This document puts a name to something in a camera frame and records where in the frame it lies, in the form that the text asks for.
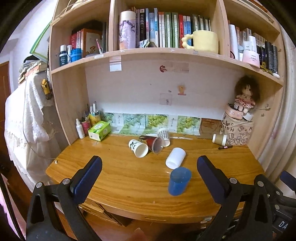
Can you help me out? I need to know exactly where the dark marker pen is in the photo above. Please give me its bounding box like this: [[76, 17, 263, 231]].
[[218, 145, 233, 150]]

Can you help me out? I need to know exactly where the checkered paper cup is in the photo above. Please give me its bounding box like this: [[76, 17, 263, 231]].
[[157, 128, 171, 147]]

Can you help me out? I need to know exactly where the yellow ceramic mug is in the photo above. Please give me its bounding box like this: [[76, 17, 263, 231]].
[[182, 30, 219, 54]]

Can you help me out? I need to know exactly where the green tissue box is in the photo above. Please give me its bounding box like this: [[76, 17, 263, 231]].
[[88, 121, 111, 142]]

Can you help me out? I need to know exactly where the patterned storage bag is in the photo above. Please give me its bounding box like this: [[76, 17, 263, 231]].
[[220, 113, 254, 146]]

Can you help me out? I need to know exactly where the blue plastic cup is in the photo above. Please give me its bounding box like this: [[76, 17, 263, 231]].
[[168, 167, 192, 196]]

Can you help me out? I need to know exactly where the pink round box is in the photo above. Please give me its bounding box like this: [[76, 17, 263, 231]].
[[225, 104, 243, 120]]

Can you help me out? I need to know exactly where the brown paper cup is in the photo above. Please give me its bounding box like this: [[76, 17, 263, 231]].
[[212, 133, 227, 146]]

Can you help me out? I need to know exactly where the grape picture poster strip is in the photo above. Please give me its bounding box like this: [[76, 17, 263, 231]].
[[101, 112, 202, 136]]

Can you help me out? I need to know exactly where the white paper cup black print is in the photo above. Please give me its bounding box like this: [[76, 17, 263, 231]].
[[128, 139, 149, 158]]

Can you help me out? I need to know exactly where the pink cylindrical can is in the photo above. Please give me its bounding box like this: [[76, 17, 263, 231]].
[[81, 120, 91, 136]]

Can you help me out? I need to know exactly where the white plastic cup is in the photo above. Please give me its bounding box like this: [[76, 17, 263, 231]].
[[166, 148, 186, 170]]

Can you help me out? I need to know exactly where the wooden bookshelf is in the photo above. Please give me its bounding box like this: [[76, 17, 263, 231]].
[[49, 1, 285, 158]]

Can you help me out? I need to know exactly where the dark blue bottle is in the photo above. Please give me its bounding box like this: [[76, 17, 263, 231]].
[[59, 45, 68, 66]]

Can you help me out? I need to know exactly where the lilac patterned tumbler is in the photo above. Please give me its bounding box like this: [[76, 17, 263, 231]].
[[118, 11, 136, 50]]

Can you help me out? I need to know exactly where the brown cardboard sheet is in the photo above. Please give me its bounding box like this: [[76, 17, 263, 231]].
[[199, 118, 222, 139]]

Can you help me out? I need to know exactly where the white lace cloth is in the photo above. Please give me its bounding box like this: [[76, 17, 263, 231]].
[[4, 72, 61, 190]]

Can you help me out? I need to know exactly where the white spray bottle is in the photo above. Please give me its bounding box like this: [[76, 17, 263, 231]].
[[76, 118, 85, 139]]

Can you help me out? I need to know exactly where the clear plastic cup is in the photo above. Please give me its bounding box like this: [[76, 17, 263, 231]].
[[139, 135, 163, 154]]

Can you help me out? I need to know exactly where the brown-haired rag doll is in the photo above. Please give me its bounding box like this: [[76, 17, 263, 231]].
[[234, 75, 260, 115]]

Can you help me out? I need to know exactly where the blue jar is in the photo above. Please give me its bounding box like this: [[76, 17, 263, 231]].
[[70, 48, 82, 62]]

